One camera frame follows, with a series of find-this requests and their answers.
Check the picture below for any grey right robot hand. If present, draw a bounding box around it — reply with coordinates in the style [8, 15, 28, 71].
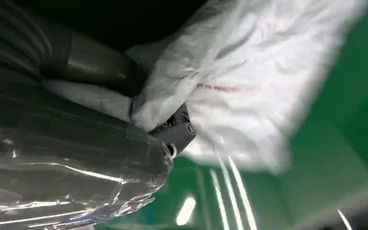
[0, 28, 198, 230]

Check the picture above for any bright green conveyor belt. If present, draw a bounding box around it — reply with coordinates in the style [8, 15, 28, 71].
[95, 0, 368, 230]

